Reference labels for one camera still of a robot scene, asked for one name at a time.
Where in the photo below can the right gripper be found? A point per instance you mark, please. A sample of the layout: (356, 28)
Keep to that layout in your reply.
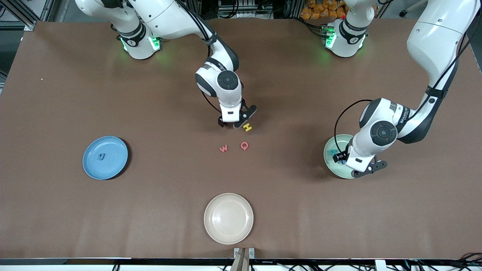
(222, 122)

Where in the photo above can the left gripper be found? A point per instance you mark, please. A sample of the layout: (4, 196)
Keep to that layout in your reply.
(342, 156)

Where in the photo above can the yellow foam letter H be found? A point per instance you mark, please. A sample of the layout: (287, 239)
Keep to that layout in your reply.
(247, 127)

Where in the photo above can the teal foam letter R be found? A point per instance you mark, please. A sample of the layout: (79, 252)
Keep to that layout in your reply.
(333, 152)

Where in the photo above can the pink foam letter Q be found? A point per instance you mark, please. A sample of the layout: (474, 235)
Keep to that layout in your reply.
(241, 145)

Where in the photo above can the pink foam letter w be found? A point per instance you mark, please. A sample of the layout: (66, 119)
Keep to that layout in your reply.
(223, 149)

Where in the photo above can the blue foam letter g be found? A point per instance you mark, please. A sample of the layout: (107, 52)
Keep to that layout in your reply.
(100, 156)

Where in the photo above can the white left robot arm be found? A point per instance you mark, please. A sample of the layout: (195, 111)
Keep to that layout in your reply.
(429, 41)

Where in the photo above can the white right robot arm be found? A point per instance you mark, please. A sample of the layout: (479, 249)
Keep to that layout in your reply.
(165, 19)

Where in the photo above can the light green round plate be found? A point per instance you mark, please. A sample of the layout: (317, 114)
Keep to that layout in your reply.
(329, 164)

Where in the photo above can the beige round plate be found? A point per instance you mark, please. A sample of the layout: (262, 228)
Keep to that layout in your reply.
(228, 218)

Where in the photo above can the blue round plate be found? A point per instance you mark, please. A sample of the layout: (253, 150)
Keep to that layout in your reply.
(109, 167)

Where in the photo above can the pile of orange objects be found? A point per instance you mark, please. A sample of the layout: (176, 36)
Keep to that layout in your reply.
(316, 11)

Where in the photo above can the metal bracket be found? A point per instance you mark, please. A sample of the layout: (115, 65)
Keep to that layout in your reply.
(251, 253)

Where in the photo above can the black table edge rail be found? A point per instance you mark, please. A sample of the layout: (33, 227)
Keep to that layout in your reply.
(150, 261)

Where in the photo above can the aluminium frame profile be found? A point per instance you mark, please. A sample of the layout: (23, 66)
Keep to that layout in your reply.
(19, 13)

